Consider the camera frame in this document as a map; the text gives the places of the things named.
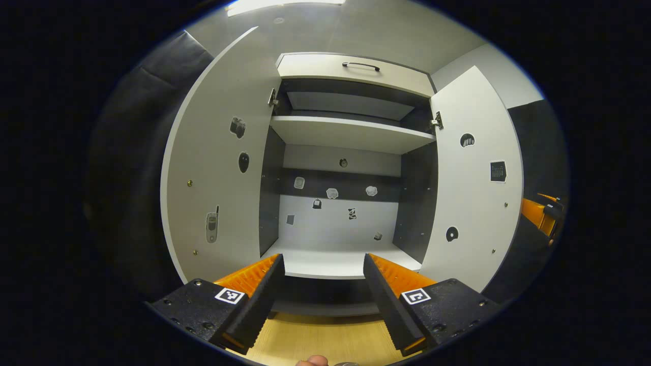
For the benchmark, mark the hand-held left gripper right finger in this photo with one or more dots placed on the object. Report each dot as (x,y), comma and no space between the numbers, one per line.
(386,305)

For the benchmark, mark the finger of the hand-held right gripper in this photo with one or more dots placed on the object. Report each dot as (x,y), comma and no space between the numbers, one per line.
(534,213)
(554,208)

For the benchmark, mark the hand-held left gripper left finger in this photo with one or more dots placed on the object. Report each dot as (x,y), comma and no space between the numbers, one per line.
(264,305)

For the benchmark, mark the white cabinet door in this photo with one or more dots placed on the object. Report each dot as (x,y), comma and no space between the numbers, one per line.
(213,127)
(473,193)

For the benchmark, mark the white and grey cabinet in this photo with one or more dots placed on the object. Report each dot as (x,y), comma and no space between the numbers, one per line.
(351,134)

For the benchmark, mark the black backdrop cloth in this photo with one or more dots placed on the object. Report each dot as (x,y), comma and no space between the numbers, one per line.
(132,152)

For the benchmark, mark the ceiling light panel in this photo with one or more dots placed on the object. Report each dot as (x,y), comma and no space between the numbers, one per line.
(264,6)

